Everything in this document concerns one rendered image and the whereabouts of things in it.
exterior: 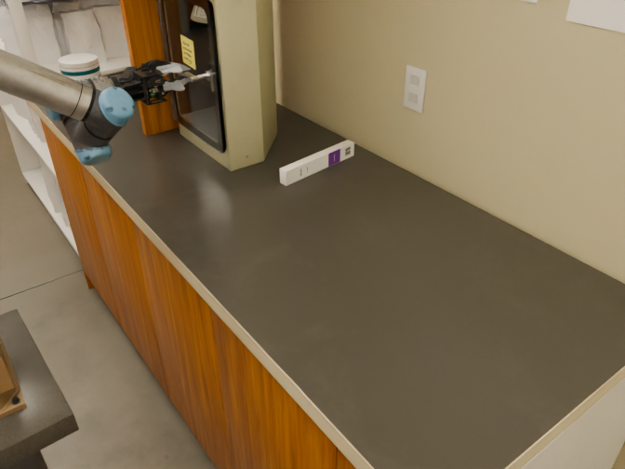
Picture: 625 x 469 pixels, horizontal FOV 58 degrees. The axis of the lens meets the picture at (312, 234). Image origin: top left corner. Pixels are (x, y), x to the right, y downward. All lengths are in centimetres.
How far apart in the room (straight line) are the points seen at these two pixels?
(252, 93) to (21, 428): 97
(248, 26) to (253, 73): 12
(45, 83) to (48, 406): 61
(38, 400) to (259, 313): 40
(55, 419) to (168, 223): 57
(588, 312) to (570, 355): 14
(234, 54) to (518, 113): 70
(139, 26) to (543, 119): 112
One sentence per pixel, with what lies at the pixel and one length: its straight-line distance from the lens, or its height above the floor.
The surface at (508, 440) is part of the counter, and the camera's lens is 95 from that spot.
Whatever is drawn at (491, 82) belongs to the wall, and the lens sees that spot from 140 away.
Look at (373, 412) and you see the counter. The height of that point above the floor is 94.
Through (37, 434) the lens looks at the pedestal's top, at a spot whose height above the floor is 94.
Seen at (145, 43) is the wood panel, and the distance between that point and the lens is 180.
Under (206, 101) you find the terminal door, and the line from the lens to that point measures 158.
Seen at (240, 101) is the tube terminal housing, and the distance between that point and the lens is 154.
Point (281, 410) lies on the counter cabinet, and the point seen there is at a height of 76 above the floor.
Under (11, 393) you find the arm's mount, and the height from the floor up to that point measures 96.
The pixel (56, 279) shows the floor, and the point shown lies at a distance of 295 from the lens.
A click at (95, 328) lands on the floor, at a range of 261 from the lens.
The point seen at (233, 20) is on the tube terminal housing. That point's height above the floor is 134.
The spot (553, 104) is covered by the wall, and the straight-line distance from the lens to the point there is 132.
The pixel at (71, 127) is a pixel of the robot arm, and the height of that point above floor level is 116.
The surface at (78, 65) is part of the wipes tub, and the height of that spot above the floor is 108.
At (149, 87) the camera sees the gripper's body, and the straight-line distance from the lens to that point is 146.
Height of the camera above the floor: 167
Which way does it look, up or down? 34 degrees down
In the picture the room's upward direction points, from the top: straight up
